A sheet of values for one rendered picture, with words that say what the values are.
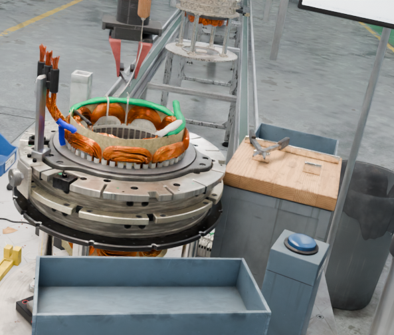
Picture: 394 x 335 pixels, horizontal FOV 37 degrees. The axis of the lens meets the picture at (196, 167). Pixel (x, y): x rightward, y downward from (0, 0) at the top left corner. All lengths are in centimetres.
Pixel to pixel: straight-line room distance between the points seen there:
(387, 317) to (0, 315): 63
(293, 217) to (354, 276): 160
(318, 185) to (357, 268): 157
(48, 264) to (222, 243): 42
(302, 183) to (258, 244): 13
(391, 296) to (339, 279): 193
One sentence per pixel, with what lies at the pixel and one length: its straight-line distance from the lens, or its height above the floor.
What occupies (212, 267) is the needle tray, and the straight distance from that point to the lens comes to 73.
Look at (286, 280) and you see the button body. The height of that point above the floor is 99.
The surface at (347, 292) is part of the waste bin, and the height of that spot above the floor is 9.
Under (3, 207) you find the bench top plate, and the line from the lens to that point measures 141.
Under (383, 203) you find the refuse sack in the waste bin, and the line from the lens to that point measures 240.
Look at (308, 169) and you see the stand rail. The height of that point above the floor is 107.
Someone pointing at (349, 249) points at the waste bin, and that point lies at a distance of 251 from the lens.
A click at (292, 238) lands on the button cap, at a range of 85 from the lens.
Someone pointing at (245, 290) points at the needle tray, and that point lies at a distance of 72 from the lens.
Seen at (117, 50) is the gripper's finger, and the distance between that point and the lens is 104.
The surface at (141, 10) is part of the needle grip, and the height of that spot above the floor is 131.
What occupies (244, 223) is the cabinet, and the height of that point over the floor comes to 98.
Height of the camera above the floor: 144
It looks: 23 degrees down
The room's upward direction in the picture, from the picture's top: 9 degrees clockwise
